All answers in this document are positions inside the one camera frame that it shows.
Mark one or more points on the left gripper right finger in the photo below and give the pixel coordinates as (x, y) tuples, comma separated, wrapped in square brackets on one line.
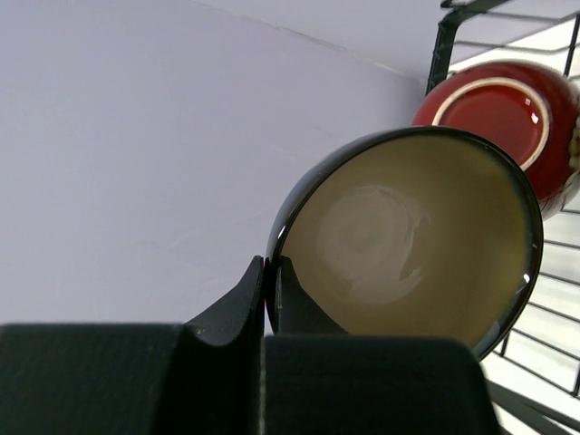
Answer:
[(295, 311)]

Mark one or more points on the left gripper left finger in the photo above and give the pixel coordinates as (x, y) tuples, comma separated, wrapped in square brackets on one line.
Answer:
[(223, 322)]

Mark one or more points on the red bowl white inside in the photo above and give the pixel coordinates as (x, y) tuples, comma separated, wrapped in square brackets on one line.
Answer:
[(529, 110)]

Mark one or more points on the black wire dish rack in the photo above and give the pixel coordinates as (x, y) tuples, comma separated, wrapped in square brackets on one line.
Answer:
[(533, 371)]

